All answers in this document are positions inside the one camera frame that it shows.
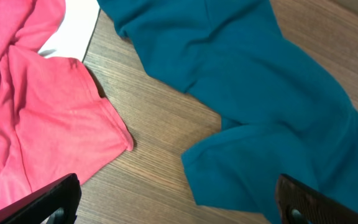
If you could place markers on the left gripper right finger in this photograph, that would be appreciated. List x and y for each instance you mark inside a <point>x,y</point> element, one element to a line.
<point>300,204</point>

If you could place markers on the white t-shirt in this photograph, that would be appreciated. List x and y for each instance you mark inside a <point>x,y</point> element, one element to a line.
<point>73,36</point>

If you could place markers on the blue t-shirt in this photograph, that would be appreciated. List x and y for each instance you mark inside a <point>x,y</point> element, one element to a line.
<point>282,113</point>

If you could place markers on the red t-shirt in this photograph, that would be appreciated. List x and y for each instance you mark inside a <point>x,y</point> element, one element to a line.
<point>52,119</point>

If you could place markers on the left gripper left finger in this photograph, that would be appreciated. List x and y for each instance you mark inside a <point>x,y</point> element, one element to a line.
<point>56,203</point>

